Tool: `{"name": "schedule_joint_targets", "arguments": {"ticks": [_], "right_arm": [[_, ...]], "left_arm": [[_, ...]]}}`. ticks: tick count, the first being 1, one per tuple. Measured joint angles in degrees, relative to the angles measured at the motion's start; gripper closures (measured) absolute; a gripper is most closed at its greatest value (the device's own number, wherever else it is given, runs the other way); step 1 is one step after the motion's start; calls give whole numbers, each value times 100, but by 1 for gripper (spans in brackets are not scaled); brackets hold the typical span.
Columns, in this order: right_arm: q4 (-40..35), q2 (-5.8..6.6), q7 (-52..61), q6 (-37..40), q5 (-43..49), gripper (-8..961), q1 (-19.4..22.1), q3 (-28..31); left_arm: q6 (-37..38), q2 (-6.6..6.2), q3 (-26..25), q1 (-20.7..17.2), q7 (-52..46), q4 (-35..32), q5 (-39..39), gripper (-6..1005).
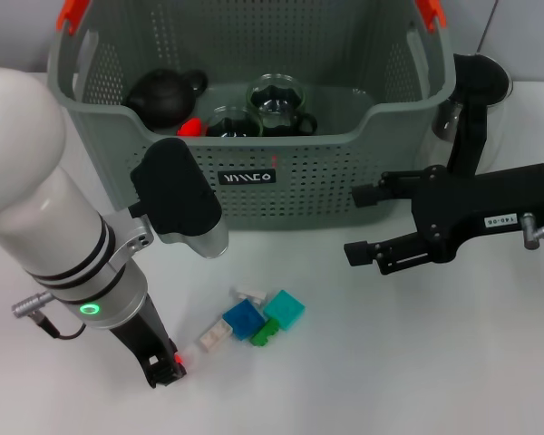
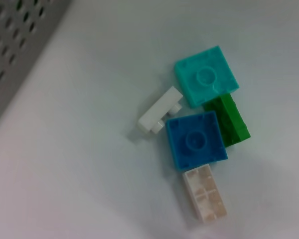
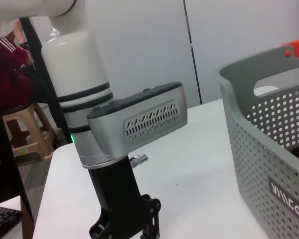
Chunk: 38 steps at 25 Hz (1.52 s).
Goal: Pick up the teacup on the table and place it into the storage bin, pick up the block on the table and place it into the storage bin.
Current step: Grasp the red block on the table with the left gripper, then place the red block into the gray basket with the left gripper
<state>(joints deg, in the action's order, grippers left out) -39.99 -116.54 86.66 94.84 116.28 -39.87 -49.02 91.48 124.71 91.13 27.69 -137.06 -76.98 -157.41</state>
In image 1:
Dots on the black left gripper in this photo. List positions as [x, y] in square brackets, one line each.
[142, 331]

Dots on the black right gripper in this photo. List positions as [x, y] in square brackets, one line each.
[471, 204]

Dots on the small red cube block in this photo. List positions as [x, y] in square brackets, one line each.
[179, 360]

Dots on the translucent white building block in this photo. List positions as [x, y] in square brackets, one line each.
[215, 335]

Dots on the teal square building block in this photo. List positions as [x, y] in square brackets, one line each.
[284, 308]

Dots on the glass teacup black holder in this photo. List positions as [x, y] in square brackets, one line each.
[276, 104]
[233, 124]

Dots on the large red building block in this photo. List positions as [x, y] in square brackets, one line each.
[191, 128]

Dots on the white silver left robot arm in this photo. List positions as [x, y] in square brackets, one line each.
[27, 181]

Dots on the grey-green perforated storage basket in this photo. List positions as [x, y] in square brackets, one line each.
[299, 181]

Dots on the blue square building block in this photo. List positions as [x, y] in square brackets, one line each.
[244, 319]

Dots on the green building block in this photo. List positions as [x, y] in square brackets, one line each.
[264, 336]

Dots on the small white building block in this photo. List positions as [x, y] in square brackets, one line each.
[249, 293]

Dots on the black ceramic teapot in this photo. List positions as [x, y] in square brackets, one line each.
[163, 99]

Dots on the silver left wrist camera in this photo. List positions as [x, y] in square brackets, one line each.
[177, 190]

